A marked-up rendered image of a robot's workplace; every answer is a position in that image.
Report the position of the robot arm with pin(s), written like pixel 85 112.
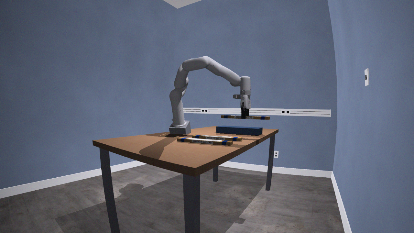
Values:
pixel 195 64

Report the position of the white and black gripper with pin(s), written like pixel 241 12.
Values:
pixel 245 105

